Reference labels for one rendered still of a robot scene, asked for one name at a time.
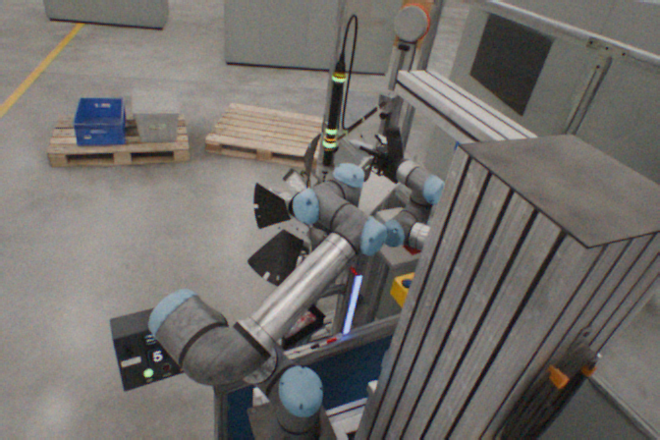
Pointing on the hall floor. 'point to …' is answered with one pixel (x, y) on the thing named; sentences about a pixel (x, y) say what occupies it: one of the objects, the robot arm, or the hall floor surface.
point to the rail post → (220, 416)
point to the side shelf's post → (377, 293)
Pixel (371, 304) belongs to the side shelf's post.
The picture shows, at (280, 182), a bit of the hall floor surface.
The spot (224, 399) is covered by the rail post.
